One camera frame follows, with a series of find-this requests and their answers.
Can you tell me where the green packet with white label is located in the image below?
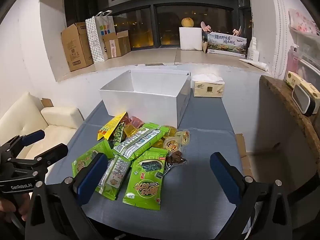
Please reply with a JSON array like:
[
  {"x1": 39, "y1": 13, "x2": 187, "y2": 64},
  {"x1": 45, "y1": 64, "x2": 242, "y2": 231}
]
[{"x1": 96, "y1": 155, "x2": 133, "y2": 201}]

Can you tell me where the yellow pomelo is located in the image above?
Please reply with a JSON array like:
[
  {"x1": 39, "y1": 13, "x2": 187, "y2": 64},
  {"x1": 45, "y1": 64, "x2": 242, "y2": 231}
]
[{"x1": 181, "y1": 17, "x2": 195, "y2": 28}]

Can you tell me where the beige tissue box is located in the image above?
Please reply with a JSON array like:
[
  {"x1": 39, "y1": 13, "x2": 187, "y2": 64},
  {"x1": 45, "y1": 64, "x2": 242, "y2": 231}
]
[{"x1": 191, "y1": 74, "x2": 225, "y2": 98}]

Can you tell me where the white cardboard box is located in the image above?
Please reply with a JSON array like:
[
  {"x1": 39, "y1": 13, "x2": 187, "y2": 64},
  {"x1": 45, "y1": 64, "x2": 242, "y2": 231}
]
[{"x1": 99, "y1": 69, "x2": 192, "y2": 130}]

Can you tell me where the black and white device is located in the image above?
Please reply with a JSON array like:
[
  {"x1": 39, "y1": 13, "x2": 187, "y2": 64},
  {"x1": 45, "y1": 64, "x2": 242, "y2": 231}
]
[{"x1": 292, "y1": 84, "x2": 318, "y2": 117}]

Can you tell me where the small open cardboard box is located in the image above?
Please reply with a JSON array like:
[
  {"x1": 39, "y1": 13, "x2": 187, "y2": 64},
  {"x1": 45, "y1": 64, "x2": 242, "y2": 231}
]
[{"x1": 102, "y1": 30, "x2": 132, "y2": 58}]

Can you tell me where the large brown cardboard box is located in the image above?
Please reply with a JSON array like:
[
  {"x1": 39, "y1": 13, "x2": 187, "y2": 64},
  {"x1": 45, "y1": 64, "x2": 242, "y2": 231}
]
[{"x1": 61, "y1": 22, "x2": 94, "y2": 72}]

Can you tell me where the rolled white paper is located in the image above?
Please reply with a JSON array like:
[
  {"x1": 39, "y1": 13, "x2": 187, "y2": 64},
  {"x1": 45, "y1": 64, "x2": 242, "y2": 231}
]
[{"x1": 238, "y1": 58, "x2": 268, "y2": 72}]

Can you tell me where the dark brown snack packet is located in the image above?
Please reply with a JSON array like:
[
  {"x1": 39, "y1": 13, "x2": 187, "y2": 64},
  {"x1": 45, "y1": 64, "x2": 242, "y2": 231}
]
[{"x1": 165, "y1": 151, "x2": 188, "y2": 174}]

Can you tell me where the landscape printed gift box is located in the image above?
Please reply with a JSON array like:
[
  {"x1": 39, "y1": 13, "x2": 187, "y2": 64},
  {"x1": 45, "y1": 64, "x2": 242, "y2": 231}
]
[{"x1": 207, "y1": 32, "x2": 248, "y2": 57}]

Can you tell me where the dark window frame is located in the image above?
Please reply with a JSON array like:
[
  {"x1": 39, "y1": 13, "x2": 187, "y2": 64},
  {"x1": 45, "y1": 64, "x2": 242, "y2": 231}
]
[{"x1": 64, "y1": 0, "x2": 252, "y2": 49}]

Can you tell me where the white bag with coloured squares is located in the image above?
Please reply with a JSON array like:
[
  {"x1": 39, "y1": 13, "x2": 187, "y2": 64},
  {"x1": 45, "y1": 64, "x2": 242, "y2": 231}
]
[{"x1": 94, "y1": 10, "x2": 117, "y2": 60}]

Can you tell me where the white foam box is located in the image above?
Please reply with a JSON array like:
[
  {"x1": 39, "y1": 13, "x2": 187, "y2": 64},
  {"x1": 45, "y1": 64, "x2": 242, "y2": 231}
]
[{"x1": 179, "y1": 26, "x2": 203, "y2": 50}]

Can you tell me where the person's left hand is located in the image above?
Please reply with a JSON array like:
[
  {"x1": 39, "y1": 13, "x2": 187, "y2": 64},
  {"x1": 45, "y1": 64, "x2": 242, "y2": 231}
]
[{"x1": 0, "y1": 192, "x2": 32, "y2": 222}]

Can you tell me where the white plastic bottle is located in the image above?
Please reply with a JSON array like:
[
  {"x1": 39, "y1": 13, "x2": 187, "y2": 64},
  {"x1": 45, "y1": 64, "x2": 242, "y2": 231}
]
[{"x1": 247, "y1": 37, "x2": 259, "y2": 61}]

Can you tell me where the yellow jelly cup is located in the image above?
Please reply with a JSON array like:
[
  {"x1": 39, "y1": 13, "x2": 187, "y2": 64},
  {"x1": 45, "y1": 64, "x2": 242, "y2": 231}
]
[
  {"x1": 152, "y1": 137, "x2": 165, "y2": 149},
  {"x1": 124, "y1": 125, "x2": 138, "y2": 137}
]

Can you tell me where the yellow snack packet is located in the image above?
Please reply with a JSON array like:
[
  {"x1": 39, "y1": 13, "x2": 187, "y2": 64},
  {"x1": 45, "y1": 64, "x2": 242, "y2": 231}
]
[{"x1": 97, "y1": 112, "x2": 128, "y2": 141}]

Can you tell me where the clear plastic drawer unit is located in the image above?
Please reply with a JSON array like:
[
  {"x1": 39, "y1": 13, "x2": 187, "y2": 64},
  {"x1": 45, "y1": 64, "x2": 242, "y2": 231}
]
[{"x1": 285, "y1": 9, "x2": 320, "y2": 80}]

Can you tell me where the blue tablecloth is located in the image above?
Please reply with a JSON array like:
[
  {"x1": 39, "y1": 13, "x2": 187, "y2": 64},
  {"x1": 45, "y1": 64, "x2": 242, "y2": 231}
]
[{"x1": 44, "y1": 87, "x2": 253, "y2": 240}]

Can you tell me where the large green seaweed snack packet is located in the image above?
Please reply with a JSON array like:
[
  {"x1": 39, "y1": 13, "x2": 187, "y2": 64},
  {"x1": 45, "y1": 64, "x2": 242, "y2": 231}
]
[{"x1": 122, "y1": 147, "x2": 168, "y2": 211}]

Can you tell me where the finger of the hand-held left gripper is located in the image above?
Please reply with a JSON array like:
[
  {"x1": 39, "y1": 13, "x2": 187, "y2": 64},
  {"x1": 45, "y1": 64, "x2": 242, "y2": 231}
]
[
  {"x1": 10, "y1": 143, "x2": 69, "y2": 178},
  {"x1": 0, "y1": 129, "x2": 45, "y2": 156}
]

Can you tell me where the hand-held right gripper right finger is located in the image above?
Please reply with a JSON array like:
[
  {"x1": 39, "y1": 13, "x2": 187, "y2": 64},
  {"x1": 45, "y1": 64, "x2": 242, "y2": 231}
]
[{"x1": 209, "y1": 151, "x2": 293, "y2": 240}]

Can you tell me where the beige device on shelf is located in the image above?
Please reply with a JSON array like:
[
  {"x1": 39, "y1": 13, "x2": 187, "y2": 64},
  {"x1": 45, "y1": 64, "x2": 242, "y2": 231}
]
[{"x1": 286, "y1": 71, "x2": 320, "y2": 105}]

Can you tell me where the small green candy packet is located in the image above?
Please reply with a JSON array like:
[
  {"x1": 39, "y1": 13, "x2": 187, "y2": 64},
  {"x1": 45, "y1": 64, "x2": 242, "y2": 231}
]
[{"x1": 113, "y1": 122, "x2": 126, "y2": 142}]

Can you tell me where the round cork table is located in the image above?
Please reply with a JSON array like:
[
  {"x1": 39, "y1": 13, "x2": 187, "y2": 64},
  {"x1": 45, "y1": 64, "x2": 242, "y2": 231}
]
[{"x1": 259, "y1": 74, "x2": 320, "y2": 230}]

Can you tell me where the cream leather sofa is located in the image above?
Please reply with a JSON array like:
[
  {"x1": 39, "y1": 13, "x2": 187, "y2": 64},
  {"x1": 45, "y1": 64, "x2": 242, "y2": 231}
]
[{"x1": 0, "y1": 91, "x2": 84, "y2": 160}]

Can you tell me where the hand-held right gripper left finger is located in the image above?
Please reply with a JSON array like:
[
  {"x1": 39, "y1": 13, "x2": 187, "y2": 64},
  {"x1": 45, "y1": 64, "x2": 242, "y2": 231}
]
[{"x1": 24, "y1": 152, "x2": 109, "y2": 240}]

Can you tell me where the flat cardboard sheet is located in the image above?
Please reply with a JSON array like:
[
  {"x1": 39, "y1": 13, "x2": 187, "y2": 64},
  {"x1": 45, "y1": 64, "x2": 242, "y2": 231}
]
[{"x1": 235, "y1": 133, "x2": 253, "y2": 178}]

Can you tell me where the orange-red jelly cup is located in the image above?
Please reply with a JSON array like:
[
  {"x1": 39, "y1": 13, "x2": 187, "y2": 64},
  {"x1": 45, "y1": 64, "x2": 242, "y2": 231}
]
[{"x1": 131, "y1": 116, "x2": 145, "y2": 130}]

